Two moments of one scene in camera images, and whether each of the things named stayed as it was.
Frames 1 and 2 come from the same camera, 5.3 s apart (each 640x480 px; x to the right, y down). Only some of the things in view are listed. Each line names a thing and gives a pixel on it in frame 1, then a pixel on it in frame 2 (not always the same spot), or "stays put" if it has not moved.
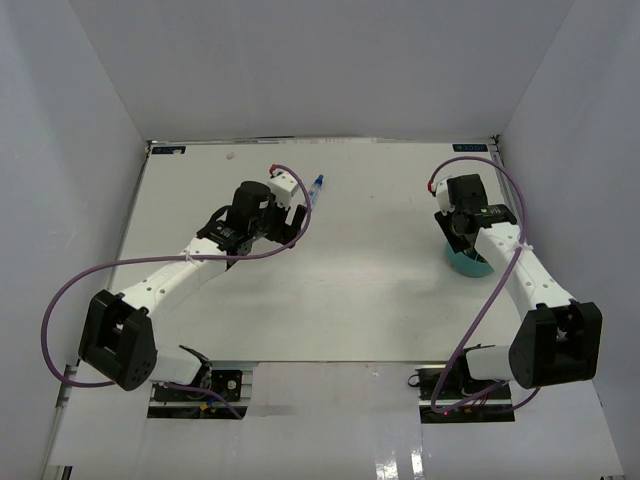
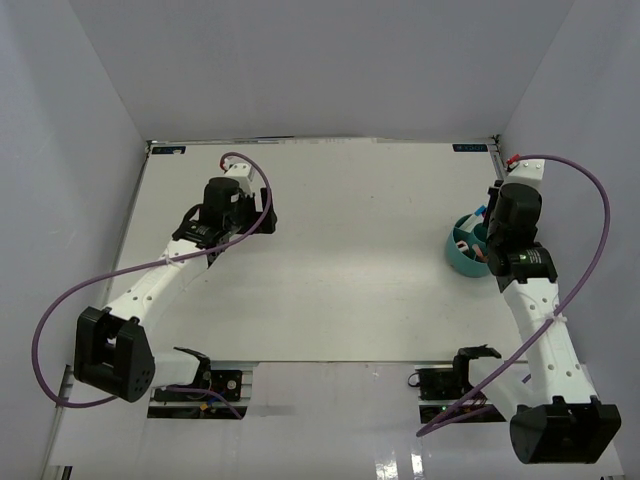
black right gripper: (457, 244) to (493, 193)
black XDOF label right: (470, 147) stays put
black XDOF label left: (168, 149) stays put
